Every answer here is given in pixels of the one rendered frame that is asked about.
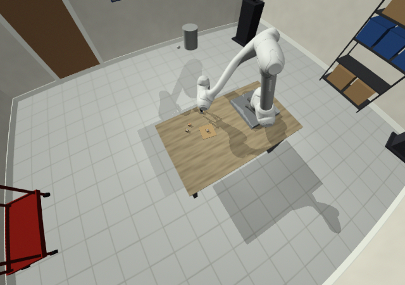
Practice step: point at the tan flat mat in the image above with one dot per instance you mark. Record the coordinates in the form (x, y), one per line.
(205, 134)

